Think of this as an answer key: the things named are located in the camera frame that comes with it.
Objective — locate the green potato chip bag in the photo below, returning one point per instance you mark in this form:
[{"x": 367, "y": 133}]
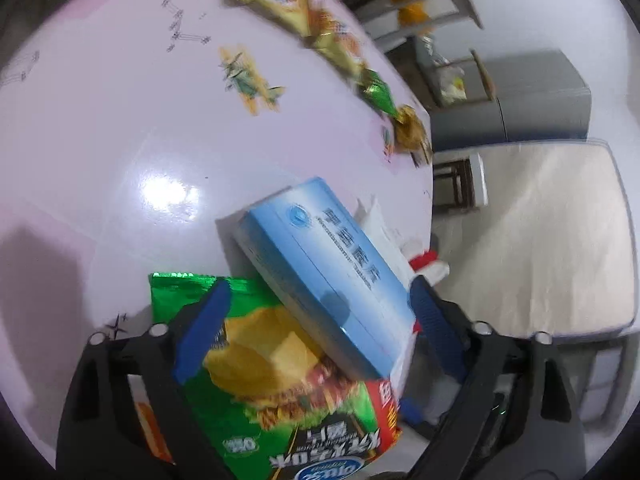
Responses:
[{"x": 280, "y": 385}]

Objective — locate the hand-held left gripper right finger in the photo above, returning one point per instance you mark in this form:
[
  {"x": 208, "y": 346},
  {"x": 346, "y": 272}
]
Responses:
[{"x": 435, "y": 330}]

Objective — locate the green foil candy wrapper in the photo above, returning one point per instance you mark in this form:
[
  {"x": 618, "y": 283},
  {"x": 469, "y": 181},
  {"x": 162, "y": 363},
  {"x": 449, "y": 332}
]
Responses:
[{"x": 377, "y": 92}]

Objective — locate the dark wooden stool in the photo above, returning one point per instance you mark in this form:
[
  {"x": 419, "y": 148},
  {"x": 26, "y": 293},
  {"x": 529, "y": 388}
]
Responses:
[{"x": 462, "y": 180}]

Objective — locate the beige mattress with blue edge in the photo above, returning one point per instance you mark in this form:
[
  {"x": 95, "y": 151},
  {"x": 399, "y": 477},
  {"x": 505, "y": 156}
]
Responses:
[{"x": 540, "y": 235}]

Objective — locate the grey refrigerator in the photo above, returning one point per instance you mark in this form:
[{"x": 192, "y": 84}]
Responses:
[{"x": 525, "y": 95}]

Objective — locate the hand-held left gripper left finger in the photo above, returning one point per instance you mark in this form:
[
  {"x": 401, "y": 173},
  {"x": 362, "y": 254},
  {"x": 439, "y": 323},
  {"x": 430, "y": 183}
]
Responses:
[{"x": 200, "y": 330}]

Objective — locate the white and green bag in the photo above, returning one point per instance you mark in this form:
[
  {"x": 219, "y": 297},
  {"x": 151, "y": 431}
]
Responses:
[{"x": 452, "y": 85}]

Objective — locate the gold foil wrapper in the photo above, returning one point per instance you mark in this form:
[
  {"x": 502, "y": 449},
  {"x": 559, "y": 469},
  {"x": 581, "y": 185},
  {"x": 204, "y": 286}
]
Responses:
[{"x": 410, "y": 130}]

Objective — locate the yellow plastic bag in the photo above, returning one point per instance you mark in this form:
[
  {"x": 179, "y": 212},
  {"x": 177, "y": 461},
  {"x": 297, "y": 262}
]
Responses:
[{"x": 410, "y": 10}]

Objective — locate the light blue cardboard box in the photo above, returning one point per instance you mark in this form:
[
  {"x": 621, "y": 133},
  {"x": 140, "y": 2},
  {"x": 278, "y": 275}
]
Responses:
[{"x": 325, "y": 270}]

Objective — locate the table with pink cloth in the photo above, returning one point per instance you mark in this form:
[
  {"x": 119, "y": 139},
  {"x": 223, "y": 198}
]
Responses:
[{"x": 125, "y": 110}]

